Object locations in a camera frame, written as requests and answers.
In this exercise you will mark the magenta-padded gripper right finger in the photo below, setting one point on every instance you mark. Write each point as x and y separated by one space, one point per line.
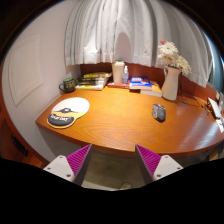
166 165

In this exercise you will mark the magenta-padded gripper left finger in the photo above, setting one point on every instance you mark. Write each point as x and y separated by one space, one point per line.
60 165

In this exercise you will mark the dark grey computer mouse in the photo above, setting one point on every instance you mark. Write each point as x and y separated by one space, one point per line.
159 112

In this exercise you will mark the white yellow black mouse pad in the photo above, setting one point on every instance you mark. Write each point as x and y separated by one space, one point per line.
71 106

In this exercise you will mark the white tilted desk device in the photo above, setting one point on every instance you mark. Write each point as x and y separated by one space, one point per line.
214 108

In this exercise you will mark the orange cover book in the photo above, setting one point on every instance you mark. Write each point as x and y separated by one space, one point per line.
155 90

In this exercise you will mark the white ceramic jug vase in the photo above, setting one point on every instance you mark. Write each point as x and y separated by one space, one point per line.
170 85

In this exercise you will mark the dark green mug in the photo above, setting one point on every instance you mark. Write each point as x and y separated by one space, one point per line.
69 85

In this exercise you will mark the white-edged thick book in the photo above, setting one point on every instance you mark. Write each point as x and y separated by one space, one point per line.
89 87

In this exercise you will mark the dark thick book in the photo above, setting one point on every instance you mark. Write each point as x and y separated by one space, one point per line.
91 81

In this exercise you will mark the red flat book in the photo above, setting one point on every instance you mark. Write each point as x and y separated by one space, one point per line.
116 85

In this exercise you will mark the clear pump bottle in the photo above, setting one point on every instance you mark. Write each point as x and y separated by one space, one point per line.
125 77

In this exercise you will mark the yellow black cover book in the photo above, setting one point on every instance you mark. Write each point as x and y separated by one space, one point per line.
96 75

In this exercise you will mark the cream lidded tumbler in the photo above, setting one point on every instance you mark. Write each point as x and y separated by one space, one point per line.
117 71

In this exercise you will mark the white daisy bouquet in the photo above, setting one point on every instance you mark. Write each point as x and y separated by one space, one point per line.
168 51

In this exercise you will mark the pink flower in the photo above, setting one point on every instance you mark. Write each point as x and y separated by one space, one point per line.
163 42

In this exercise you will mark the white pleated curtain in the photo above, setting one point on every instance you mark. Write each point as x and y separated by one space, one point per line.
116 33

